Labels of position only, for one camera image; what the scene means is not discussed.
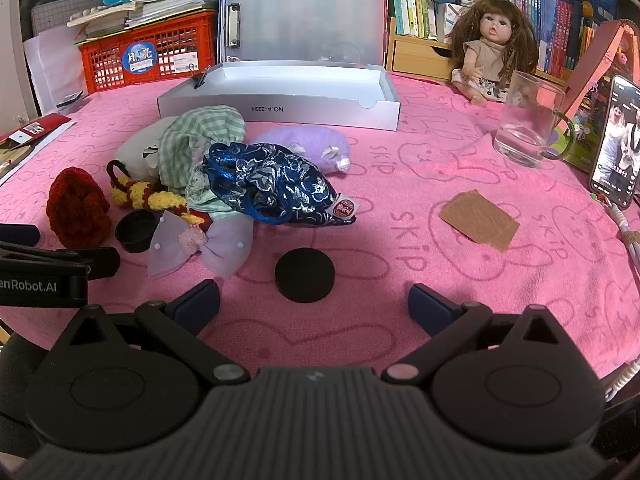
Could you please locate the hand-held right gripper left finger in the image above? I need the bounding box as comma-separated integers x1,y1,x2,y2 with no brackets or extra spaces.
47,280,251,386

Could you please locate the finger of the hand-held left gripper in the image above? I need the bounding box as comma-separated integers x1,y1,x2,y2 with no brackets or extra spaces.
0,241,121,281
0,224,41,247

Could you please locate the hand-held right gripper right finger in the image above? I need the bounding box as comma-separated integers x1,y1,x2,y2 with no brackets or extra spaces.
382,284,586,386

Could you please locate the black round cup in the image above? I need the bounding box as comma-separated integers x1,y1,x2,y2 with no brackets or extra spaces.
115,210,162,254

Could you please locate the red crocheted pouch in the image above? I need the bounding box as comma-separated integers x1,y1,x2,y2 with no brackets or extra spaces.
46,169,112,249

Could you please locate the purple bow hair clip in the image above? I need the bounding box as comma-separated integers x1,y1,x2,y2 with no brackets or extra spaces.
147,211,254,281

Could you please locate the yellow red crocheted toy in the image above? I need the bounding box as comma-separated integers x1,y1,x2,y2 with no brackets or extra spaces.
106,160,206,226

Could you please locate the black round lid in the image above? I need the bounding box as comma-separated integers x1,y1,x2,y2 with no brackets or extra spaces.
274,248,335,304

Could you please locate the blue brocade drawstring pouch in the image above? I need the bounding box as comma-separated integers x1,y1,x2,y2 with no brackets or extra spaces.
202,142,357,226

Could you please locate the green checked cloth pouch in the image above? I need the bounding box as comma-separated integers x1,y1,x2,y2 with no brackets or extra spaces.
158,105,247,222

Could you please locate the purple plush pouch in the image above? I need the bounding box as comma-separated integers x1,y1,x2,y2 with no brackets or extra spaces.
248,127,352,175

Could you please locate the white box with translucent lid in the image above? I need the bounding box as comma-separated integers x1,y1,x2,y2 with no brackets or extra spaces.
156,0,402,132

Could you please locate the pink printed towel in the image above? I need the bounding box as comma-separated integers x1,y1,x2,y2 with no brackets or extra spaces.
0,72,640,381

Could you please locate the wooden board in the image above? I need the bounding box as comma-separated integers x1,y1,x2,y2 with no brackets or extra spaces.
0,140,38,178

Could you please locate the white paper sheet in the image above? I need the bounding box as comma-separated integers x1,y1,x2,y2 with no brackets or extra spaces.
0,122,76,186

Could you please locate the brown cardboard piece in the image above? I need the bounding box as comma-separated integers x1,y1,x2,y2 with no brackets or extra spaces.
439,190,521,252

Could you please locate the red envelope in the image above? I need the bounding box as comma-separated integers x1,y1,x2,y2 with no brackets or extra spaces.
0,112,73,146

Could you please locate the white paper bag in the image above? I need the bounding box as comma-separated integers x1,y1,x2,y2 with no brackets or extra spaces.
22,25,91,116

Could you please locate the clear glass mug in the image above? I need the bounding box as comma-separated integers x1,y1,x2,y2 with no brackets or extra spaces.
492,71,577,169

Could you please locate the red plastic crate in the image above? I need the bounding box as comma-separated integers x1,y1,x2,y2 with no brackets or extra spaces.
75,10,221,95

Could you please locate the grey grid board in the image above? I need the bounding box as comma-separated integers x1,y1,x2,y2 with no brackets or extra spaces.
32,2,108,38

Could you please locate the smartphone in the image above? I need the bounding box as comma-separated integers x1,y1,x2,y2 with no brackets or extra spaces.
589,75,640,210

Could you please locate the wooden drawer organizer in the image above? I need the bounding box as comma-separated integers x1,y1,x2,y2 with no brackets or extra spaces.
386,17,571,83

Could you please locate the brown haired baby doll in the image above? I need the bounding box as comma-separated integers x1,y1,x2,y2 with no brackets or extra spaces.
446,0,538,106

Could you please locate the white printed carton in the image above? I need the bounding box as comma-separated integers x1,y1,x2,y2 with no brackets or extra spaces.
436,2,476,43

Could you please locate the pink cardboard toy house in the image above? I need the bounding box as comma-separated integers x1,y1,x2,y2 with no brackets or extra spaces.
562,19,640,173

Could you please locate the white coiled cable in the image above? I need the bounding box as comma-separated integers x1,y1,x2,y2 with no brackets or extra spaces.
602,360,640,401

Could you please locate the white charging cable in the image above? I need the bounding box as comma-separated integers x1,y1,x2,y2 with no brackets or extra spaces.
590,192,640,273

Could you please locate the white bead string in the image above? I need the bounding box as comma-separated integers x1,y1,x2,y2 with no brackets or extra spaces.
70,4,108,23

